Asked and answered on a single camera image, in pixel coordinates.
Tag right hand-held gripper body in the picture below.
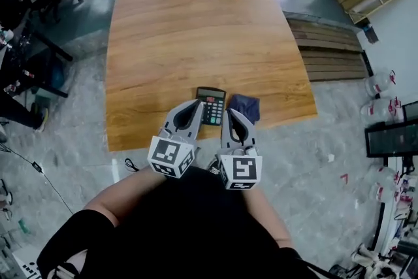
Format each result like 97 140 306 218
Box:
216 145 263 190

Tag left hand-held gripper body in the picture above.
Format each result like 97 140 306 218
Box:
147 130 200 179

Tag black calculator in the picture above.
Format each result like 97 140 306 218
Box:
195 86 227 127

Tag dark blue cloth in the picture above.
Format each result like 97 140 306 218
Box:
229 93 261 123

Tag person's left forearm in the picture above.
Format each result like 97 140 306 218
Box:
84 166 167 228

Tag person's right forearm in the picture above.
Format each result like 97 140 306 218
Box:
246 186 293 249

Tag person's black shirt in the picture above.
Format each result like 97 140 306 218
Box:
36 166 330 279

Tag wooden slat pallet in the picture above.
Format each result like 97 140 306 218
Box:
283 11 373 82

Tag clear water jug red label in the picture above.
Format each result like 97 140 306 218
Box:
360 97 402 123
368 182 398 203
364 70 396 99
368 166 401 187

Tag black flat monitor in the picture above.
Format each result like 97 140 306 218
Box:
364 120 418 158

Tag small green packet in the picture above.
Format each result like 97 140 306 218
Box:
18 218 32 235

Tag small dark box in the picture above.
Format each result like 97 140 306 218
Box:
361 22 379 45

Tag black desk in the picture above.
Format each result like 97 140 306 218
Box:
0 19 74 99

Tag white board black squares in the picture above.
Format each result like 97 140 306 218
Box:
12 244 45 279

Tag black power cable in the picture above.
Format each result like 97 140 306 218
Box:
0 143 74 215

